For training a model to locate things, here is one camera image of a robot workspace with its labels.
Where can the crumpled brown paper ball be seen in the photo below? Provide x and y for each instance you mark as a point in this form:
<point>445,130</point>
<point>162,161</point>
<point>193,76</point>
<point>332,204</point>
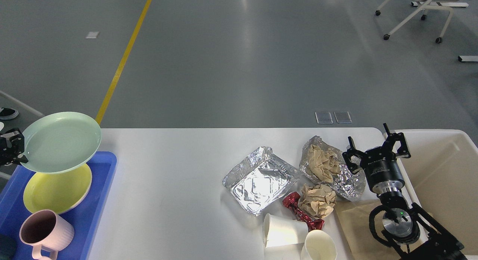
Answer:
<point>317,201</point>

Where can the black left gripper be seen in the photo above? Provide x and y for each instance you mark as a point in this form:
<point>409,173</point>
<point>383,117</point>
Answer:
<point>12,143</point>

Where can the mint green plate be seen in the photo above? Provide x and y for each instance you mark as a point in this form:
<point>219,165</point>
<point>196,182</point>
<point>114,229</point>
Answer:
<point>60,142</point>

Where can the crumpled brown paper in foil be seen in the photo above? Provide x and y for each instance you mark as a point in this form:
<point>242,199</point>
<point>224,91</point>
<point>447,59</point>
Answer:
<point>322,164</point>

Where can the right floor socket cover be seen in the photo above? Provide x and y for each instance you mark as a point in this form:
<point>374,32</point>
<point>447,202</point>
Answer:
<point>343,117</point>

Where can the floor socket cover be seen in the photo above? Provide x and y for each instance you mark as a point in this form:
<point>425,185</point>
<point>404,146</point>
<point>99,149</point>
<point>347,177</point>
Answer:
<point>324,117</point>
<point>343,117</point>

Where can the upright white paper cup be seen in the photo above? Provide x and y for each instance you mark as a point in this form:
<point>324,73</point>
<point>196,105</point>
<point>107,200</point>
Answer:
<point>318,245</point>

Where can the blue plastic tray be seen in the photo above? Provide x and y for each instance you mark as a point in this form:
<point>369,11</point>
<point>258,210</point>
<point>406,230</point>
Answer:
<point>84,218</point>

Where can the flat aluminium foil tray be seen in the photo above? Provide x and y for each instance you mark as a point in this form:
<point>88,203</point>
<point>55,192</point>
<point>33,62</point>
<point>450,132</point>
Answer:
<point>260,179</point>

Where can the red foil wrapper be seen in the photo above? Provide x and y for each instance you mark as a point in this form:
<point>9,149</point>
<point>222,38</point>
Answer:
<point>291,202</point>

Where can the white chair leg left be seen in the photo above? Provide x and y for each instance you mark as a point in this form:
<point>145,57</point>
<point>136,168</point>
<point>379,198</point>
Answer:
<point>27,114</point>

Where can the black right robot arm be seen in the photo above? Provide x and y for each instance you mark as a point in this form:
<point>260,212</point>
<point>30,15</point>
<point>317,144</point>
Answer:
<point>407,228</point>

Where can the white metal bar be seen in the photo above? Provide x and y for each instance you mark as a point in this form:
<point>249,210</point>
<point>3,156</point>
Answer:
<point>467,58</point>

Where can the dark teal mug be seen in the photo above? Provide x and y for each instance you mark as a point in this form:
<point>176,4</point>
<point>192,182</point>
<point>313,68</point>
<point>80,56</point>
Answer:
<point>8,247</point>

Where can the brown paper sheet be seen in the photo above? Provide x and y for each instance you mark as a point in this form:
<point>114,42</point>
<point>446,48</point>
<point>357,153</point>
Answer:
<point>354,220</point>

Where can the pink ribbed mug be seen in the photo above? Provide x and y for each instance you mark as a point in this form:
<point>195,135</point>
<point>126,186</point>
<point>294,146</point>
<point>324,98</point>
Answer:
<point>47,233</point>

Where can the left floor socket cover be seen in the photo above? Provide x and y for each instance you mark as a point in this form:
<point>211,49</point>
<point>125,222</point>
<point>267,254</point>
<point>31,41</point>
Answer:
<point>324,117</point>

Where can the beige plastic bin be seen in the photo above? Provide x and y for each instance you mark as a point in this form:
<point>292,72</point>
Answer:
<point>443,171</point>

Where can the lying white paper cup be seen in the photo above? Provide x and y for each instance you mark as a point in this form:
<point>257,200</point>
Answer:
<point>278,231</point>

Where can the crumpled aluminium foil tray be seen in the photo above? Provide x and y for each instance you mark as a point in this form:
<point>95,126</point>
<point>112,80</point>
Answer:
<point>347,185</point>

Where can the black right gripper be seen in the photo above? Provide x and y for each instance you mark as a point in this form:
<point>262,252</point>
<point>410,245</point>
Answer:
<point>381,170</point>

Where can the yellow plate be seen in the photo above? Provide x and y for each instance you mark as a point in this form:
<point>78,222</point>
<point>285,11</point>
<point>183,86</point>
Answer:
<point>57,192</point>

